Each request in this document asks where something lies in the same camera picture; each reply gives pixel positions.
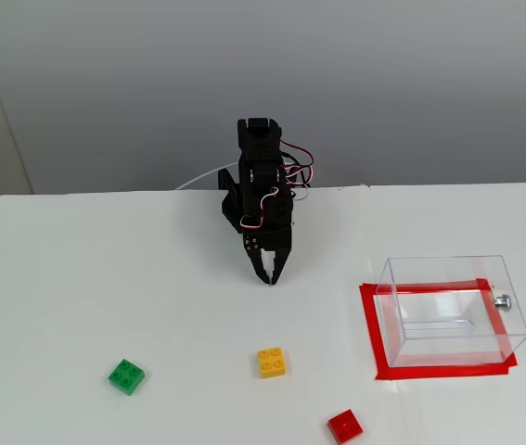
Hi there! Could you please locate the yellow lego brick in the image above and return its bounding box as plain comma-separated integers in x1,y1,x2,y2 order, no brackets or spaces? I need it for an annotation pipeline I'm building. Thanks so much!
256,346,290,380

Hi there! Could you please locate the silver metal cam lock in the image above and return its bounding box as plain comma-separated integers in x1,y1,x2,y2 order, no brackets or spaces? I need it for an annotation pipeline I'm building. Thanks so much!
489,286,514,312

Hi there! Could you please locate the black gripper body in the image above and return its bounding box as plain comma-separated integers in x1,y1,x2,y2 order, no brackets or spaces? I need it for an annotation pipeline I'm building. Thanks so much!
241,187,297,255

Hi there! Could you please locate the transparent plastic box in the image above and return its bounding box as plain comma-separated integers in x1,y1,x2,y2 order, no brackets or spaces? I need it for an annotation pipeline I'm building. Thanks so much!
376,253,526,368

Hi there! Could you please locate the black power cable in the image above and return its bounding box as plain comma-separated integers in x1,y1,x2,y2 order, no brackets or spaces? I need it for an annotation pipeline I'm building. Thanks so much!
285,157,313,201

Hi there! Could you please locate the red white black servo cable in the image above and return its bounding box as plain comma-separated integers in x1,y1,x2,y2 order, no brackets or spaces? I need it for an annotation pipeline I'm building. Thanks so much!
239,186,280,231
279,140,315,186

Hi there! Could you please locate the green lego brick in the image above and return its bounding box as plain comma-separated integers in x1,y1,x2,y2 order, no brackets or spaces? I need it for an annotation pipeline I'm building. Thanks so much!
107,358,147,397

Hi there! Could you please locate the red lego brick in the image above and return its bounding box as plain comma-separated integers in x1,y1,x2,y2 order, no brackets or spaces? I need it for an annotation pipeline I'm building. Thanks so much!
327,408,365,445

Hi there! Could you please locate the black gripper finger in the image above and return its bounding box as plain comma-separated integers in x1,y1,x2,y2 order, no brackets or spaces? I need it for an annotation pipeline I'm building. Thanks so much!
270,249,295,286
242,234,271,286

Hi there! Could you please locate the black table clamp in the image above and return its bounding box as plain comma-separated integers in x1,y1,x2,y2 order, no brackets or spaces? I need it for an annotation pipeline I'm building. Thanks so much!
217,167,244,233

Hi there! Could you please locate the red tape frame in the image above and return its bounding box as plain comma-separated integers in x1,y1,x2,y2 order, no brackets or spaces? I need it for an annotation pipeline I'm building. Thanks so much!
358,277,519,382

